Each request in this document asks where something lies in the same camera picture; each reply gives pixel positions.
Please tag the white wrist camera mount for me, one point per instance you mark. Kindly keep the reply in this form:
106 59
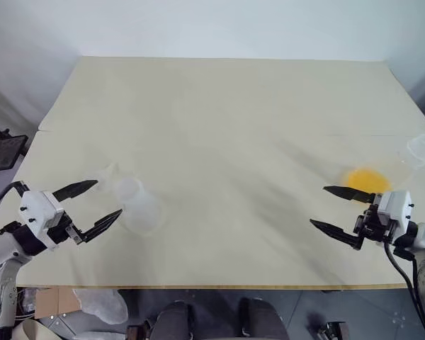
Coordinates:
39 209
396 209

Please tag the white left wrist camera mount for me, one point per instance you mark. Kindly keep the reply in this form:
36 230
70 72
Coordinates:
39 209

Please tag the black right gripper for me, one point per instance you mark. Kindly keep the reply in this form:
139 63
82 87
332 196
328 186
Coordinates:
373 225

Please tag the brown cardboard box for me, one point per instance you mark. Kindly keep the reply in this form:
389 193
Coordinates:
55 302

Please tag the metal bracket on floor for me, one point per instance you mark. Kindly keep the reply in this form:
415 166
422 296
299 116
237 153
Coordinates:
333 331

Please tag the beige curved sheet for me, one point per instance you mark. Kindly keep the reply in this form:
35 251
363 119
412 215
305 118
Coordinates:
33 331

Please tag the clear plastic cup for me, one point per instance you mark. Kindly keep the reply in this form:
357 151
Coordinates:
141 212

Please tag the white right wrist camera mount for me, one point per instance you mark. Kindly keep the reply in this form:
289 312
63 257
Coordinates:
396 209

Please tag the beige table cover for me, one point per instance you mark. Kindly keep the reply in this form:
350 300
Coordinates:
212 159

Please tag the dark rounded shape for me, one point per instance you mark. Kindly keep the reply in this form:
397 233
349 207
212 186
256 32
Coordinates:
175 320
260 318

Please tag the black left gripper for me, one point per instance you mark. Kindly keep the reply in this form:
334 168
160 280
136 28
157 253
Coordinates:
61 232

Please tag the clear bag with yellow object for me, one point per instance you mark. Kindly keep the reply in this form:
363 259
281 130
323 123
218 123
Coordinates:
370 180

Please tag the white plastic bag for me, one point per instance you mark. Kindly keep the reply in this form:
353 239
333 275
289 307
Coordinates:
101 304

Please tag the black framed panel on stand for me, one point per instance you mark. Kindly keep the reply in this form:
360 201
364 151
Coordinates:
1 152

